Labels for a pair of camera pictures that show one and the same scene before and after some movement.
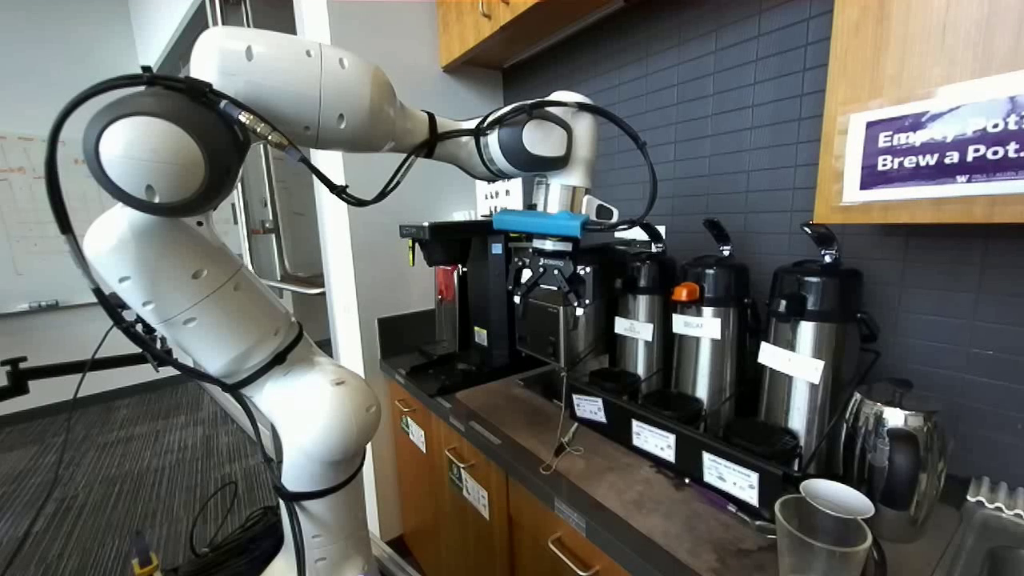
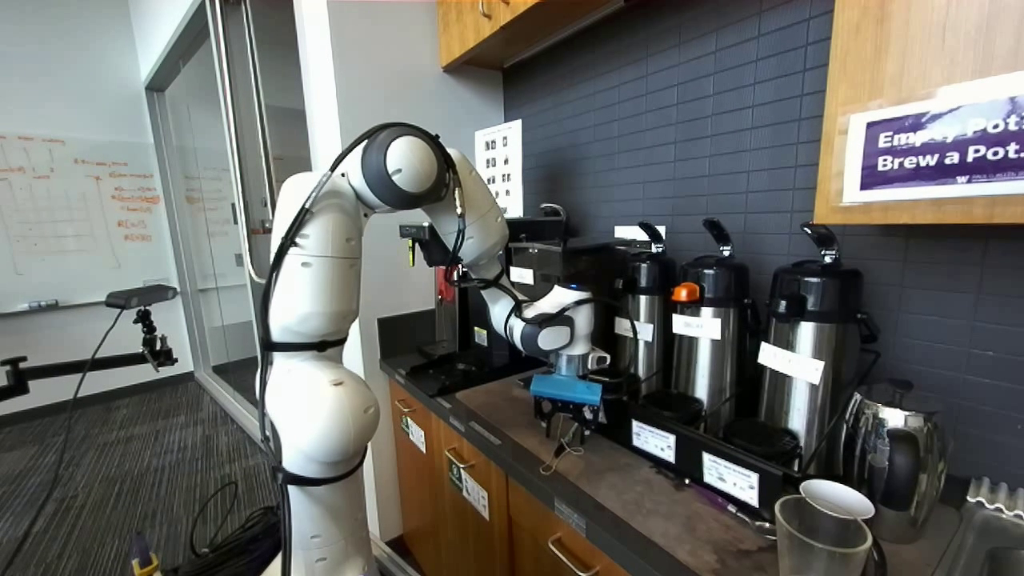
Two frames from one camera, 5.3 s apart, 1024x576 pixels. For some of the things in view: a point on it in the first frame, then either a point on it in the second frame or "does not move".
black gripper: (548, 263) → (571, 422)
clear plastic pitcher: (814, 542) does not move
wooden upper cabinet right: (886, 51) does not move
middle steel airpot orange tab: (706, 318) does not move
